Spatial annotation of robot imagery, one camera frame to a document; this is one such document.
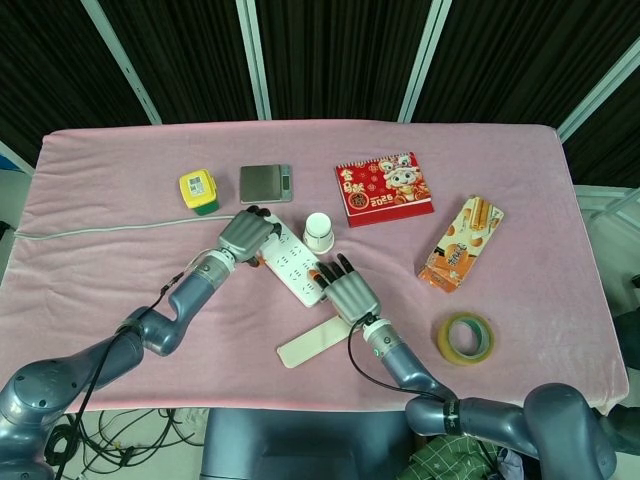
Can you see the white paper cup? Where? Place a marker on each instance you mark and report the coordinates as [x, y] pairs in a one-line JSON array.
[[318, 235]]

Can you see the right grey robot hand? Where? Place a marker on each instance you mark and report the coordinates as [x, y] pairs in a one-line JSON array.
[[352, 295]]

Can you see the white power strip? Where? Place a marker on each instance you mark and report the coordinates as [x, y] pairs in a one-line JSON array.
[[290, 265]]

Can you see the white partition post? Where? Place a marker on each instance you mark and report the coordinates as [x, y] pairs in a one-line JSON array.
[[600, 90], [125, 65], [252, 60], [425, 60]]

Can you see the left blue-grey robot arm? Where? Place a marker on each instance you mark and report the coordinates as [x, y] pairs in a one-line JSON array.
[[195, 295]]

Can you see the white frame with blue strip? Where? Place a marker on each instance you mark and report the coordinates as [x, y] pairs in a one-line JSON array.
[[15, 157]]

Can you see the yellow green mini bin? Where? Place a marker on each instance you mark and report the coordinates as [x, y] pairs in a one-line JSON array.
[[197, 187]]

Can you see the grey metal rack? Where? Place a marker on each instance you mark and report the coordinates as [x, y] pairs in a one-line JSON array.
[[610, 200]]

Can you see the yellow tape roll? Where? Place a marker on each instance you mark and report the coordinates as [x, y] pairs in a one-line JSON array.
[[445, 345]]

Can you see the black ribbed partition panel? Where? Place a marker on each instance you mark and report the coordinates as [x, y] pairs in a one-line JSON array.
[[525, 60], [340, 60], [610, 145], [50, 75], [190, 60]]

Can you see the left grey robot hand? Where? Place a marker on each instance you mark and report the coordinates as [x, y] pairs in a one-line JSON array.
[[245, 232]]

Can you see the orange snack box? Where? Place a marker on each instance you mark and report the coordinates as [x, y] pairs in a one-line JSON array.
[[460, 245]]

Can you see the pink tablecloth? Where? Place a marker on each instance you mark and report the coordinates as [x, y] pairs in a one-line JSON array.
[[100, 280]]

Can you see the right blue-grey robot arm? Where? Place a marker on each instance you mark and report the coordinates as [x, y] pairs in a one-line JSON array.
[[410, 370]]

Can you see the red desk calendar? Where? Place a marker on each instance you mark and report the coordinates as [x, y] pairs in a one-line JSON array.
[[385, 190]]

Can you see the silver digital scale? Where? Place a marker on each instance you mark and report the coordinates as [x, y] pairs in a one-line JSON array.
[[260, 182]]

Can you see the green checked cloth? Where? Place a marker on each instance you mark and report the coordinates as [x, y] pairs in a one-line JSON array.
[[445, 457]]

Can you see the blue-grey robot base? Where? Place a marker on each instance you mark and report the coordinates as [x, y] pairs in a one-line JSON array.
[[300, 440]]

